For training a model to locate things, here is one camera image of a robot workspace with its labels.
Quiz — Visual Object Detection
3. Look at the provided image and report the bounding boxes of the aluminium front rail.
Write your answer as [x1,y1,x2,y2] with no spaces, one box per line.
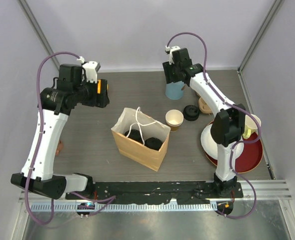
[30,180,292,214]

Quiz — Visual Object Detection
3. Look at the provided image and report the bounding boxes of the stack of paper cups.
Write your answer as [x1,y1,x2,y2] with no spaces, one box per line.
[165,109,184,132]

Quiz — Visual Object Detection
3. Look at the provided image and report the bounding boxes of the white paper plate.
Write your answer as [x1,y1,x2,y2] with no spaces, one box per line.
[200,122,244,160]

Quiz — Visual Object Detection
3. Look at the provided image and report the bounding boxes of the black coffee cup lid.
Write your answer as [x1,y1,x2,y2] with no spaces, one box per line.
[124,129,143,144]

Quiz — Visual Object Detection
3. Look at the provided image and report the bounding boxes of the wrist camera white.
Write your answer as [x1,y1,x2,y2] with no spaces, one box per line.
[77,56,101,84]
[165,46,181,65]

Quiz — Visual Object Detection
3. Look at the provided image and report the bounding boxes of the purple cable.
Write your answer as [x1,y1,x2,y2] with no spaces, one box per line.
[165,32,263,221]
[24,51,117,225]

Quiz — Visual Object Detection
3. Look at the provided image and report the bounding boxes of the black lid stack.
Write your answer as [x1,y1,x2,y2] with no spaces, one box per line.
[182,104,200,122]

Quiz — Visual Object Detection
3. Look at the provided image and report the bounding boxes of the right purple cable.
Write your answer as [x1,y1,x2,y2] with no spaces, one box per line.
[165,32,263,221]

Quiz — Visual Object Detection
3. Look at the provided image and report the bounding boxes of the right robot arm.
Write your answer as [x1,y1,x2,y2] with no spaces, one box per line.
[162,46,245,198]

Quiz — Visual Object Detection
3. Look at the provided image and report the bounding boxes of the pink mug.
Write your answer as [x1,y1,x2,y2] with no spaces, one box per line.
[55,140,64,156]

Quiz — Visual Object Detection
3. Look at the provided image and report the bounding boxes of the cardboard cup carrier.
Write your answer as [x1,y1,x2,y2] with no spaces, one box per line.
[194,91,213,115]

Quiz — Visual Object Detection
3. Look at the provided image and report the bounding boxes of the brown paper bag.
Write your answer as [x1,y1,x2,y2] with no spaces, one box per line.
[111,107,171,172]

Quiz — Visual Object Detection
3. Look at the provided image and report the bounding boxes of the blue straw holder cup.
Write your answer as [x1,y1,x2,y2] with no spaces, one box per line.
[165,81,185,100]

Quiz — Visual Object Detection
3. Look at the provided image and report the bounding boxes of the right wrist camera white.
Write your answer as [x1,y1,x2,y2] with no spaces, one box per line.
[165,46,181,65]

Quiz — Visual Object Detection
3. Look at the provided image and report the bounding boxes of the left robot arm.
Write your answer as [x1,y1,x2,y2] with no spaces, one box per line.
[10,61,110,200]

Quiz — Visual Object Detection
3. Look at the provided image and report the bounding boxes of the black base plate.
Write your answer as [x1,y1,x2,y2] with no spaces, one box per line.
[79,181,244,205]

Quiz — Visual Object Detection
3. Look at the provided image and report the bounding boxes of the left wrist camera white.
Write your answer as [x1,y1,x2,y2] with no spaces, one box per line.
[77,56,101,84]

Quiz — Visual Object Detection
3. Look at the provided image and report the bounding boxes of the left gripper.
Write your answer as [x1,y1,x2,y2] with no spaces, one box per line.
[73,76,110,108]

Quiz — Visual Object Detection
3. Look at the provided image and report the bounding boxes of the yellow-green mug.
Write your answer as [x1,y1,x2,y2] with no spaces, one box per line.
[242,115,259,140]

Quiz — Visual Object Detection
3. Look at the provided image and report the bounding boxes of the red round tray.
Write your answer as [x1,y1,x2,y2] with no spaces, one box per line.
[204,140,263,174]

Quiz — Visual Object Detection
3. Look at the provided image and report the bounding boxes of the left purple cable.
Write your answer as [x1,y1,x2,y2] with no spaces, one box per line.
[24,51,117,225]

